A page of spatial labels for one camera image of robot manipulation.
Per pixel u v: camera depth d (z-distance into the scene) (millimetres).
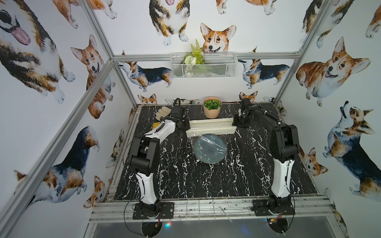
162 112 1163
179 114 783
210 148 918
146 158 509
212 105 1009
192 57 829
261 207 735
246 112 748
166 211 737
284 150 559
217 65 921
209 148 908
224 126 994
